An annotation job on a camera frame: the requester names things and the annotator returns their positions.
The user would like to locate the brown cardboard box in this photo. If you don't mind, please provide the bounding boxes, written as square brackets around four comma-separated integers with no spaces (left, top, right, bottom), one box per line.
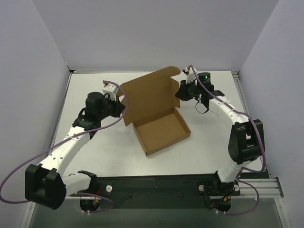
[121,66,191,156]

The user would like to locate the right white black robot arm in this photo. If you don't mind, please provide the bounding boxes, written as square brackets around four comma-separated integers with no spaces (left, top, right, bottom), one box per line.
[175,68,264,183]

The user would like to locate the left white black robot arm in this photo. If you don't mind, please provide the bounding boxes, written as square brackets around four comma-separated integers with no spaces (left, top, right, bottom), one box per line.
[25,90,125,209]

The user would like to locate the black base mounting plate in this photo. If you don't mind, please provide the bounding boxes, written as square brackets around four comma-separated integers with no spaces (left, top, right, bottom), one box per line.
[79,174,240,212]

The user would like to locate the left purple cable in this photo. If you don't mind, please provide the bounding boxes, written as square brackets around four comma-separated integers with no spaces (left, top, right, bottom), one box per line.
[0,80,130,213]

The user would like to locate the purple cable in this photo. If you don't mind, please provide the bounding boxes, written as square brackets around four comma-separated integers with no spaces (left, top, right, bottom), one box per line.
[189,64,266,216]
[0,80,130,213]

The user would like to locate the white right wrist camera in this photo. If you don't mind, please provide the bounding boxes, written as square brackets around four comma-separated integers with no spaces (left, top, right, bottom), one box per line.
[183,66,197,84]

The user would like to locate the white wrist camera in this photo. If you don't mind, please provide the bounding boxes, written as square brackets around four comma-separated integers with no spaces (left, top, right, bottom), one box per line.
[103,81,119,101]
[183,66,197,84]

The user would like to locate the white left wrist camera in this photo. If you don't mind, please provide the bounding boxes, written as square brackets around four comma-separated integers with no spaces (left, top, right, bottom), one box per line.
[103,81,119,101]

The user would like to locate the aluminium frame rail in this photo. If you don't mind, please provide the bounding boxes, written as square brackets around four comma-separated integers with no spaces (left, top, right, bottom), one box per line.
[239,178,284,198]

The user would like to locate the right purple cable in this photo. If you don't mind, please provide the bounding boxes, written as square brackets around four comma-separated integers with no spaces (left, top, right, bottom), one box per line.
[189,64,266,216]

